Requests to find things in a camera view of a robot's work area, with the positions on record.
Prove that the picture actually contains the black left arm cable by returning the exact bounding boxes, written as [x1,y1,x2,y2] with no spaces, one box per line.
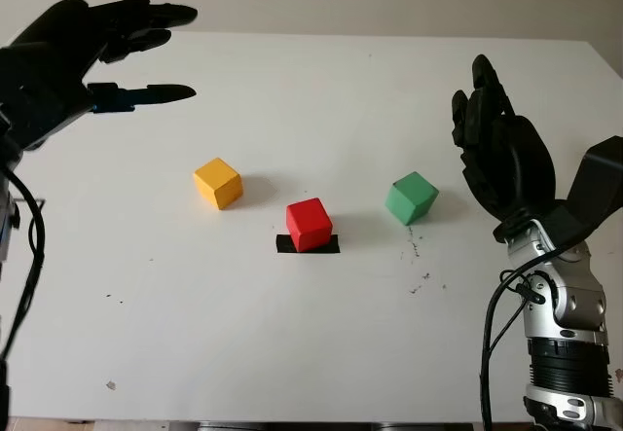
[0,166,47,360]

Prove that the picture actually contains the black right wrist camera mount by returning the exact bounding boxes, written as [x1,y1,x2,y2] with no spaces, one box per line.
[525,134,623,258]

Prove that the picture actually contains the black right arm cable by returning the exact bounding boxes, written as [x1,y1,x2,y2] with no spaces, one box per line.
[478,248,562,431]

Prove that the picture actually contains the green wooden block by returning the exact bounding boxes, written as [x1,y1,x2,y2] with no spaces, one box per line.
[384,171,441,228]

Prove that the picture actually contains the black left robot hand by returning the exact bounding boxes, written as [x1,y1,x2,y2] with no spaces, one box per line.
[0,0,199,153]

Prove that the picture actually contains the red wooden block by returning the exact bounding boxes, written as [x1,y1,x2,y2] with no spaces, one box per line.
[285,198,335,254]

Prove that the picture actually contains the yellow wooden block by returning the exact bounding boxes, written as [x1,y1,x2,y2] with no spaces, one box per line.
[193,157,244,211]

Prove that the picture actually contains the black tape mark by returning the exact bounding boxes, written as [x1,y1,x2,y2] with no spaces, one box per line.
[275,233,341,257]

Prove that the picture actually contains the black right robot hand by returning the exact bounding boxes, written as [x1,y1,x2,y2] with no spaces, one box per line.
[451,54,558,244]

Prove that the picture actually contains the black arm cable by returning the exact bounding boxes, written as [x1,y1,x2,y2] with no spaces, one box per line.
[478,248,562,431]
[0,166,47,360]

